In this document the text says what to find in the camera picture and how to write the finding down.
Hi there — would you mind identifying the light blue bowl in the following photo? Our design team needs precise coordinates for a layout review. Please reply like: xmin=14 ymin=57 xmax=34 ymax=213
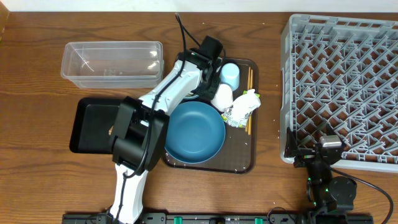
xmin=184 ymin=93 xmax=199 ymax=100

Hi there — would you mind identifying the dark blue plate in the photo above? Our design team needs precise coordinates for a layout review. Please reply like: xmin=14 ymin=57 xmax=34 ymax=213
xmin=165 ymin=101 xmax=226 ymax=164

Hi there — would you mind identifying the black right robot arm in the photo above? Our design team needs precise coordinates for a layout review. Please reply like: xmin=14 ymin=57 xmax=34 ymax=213
xmin=284 ymin=125 xmax=357 ymax=223

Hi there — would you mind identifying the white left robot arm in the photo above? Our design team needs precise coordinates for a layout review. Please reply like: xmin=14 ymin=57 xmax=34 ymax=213
xmin=109 ymin=36 xmax=223 ymax=223

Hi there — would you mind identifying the grey dishwasher rack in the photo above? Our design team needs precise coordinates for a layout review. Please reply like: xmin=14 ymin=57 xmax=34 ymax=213
xmin=279 ymin=14 xmax=397 ymax=173

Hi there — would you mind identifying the pink cup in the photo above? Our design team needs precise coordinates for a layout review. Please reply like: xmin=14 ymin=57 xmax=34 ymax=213
xmin=210 ymin=83 xmax=233 ymax=113

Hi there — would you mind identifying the light blue cup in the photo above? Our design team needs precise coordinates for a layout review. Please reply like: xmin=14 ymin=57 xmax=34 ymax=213
xmin=220 ymin=63 xmax=240 ymax=91

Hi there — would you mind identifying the crumpled white paper wrapper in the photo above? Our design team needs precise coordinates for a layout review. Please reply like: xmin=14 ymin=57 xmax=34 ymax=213
xmin=221 ymin=89 xmax=261 ymax=128

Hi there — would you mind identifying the brown serving tray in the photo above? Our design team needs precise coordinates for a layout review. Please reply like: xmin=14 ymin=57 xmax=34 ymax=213
xmin=162 ymin=58 xmax=259 ymax=174

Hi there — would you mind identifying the black plastic tray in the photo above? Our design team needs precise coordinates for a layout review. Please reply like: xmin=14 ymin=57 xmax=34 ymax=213
xmin=69 ymin=97 xmax=121 ymax=154

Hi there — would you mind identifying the clear plastic bin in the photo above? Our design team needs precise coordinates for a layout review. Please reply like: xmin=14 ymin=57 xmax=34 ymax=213
xmin=60 ymin=41 xmax=164 ymax=89

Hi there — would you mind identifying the black mounting rail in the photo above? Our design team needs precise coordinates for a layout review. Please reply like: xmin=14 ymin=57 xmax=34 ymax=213
xmin=62 ymin=213 xmax=374 ymax=224

